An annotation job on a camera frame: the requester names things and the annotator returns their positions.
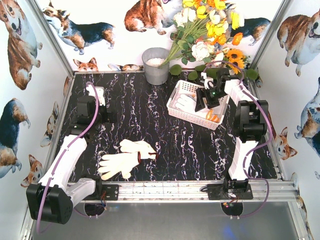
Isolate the yellow dotted knit glove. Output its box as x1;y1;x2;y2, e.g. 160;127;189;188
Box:
175;94;197;113

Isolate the white plastic storage basket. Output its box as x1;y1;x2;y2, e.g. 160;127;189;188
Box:
166;80;230;130

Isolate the white knit glove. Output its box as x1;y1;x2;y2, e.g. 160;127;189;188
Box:
205;109;221;123

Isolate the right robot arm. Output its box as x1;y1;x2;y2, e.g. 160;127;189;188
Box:
194;70;270;192

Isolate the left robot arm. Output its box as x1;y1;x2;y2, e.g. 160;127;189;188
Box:
26;95;119;224

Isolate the sunflower pot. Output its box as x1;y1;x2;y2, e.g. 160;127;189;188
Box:
222;48;250;75

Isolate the cream leather glove front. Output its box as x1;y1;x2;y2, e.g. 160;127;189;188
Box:
98;152;141;181

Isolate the cream leather glove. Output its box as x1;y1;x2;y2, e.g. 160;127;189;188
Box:
119;139;159;160
98;152;141;181

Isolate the grey metal bucket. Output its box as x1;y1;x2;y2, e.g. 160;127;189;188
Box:
141;47;170;86

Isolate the cream leather glove rear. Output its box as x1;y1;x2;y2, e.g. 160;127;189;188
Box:
119;139;159;160

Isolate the artificial flower bouquet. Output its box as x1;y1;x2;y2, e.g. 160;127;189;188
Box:
165;0;245;66

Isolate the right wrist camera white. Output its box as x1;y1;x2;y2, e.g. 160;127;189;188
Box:
201;72;215;90

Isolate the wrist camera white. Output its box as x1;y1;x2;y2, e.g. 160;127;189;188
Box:
86;85;106;106
201;72;215;90

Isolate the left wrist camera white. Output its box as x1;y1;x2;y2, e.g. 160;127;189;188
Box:
86;85;106;106

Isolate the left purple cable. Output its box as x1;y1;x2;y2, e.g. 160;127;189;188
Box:
36;81;101;234

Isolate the purple cable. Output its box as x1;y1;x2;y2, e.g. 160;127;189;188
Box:
203;60;273;218
36;81;101;234

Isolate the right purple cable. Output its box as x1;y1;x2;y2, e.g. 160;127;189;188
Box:
203;60;273;218

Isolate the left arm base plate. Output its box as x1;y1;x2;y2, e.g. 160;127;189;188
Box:
91;184;119;201

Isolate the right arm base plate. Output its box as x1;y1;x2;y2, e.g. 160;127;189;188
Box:
207;184;254;200

